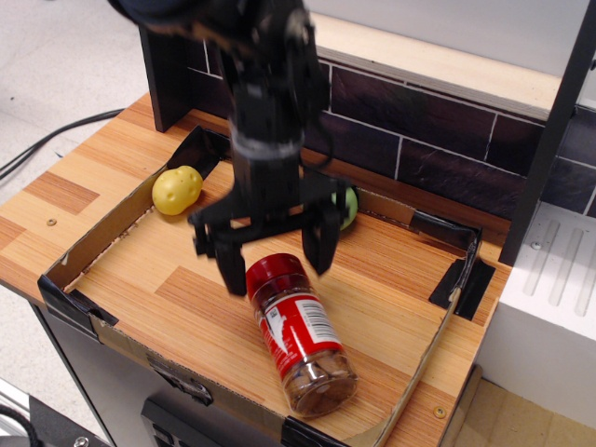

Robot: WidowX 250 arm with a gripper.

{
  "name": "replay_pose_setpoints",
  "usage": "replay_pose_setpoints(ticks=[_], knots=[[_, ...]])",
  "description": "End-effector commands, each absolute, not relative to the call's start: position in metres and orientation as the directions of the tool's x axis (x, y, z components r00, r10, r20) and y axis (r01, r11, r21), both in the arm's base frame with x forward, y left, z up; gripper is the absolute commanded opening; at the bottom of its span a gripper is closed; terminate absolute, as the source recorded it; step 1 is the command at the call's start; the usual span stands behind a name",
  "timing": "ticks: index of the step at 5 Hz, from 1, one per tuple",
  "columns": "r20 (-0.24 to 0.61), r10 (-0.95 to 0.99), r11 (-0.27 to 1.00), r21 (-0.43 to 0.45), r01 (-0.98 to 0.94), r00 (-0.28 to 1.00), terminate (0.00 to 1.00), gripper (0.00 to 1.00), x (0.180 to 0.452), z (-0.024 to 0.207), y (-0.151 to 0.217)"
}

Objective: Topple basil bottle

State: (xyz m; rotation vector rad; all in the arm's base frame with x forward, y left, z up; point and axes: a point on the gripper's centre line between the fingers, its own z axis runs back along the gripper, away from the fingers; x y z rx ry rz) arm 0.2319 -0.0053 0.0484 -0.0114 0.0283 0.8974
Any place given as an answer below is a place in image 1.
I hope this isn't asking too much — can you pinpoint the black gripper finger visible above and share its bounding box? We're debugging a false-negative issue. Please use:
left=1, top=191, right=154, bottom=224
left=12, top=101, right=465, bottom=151
left=302, top=211, right=339, bottom=276
left=214, top=234, right=247, bottom=296

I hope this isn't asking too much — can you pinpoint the red-capped spice bottle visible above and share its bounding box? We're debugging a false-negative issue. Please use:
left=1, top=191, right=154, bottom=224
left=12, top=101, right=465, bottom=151
left=246, top=253, right=359, bottom=418

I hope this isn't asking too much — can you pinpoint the green toy pear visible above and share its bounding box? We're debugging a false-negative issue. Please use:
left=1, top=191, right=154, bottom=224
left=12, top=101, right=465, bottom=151
left=331, top=187, right=359, bottom=231

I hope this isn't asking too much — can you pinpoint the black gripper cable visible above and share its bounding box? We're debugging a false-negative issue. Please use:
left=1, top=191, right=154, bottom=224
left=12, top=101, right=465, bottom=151
left=302, top=118, right=334, bottom=169

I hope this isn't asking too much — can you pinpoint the white sink drainboard unit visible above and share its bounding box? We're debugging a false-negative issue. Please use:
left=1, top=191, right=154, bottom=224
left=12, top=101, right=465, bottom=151
left=478, top=203, right=595, bottom=427

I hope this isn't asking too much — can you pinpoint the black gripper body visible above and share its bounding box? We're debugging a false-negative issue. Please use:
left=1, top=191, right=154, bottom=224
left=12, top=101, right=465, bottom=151
left=189, top=152, right=348, bottom=258

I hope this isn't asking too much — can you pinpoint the black shelf post right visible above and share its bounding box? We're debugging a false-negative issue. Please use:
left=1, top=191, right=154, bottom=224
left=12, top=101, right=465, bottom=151
left=499, top=0, right=595, bottom=266

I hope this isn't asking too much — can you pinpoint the black cable on floor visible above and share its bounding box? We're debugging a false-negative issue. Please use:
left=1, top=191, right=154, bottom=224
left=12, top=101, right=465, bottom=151
left=0, top=108, right=126, bottom=181

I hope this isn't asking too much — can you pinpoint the black shelf post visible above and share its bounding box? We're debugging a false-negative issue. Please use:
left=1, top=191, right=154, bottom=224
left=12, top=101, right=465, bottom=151
left=139, top=27, right=232, bottom=132
left=499, top=0, right=595, bottom=266

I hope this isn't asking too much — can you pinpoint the yellow toy potato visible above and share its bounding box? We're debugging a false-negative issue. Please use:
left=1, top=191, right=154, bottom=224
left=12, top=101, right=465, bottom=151
left=152, top=166, right=203, bottom=216

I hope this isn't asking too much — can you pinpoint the black cabinet under table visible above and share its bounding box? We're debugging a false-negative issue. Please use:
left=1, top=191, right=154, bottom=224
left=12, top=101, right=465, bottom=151
left=33, top=306, right=282, bottom=446

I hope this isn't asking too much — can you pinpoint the light wooden shelf board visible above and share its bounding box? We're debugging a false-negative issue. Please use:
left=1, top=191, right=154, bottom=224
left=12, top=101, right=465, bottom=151
left=311, top=13, right=562, bottom=120

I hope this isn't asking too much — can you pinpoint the cardboard fence with black tape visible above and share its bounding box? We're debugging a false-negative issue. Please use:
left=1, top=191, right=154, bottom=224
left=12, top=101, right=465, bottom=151
left=28, top=128, right=502, bottom=446

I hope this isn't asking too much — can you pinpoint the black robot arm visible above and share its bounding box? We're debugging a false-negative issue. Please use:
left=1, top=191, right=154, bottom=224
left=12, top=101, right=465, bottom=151
left=114, top=1, right=348, bottom=296

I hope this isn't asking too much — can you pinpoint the black shelf post left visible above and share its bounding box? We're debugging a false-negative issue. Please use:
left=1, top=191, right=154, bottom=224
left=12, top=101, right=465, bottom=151
left=139, top=27, right=232, bottom=132

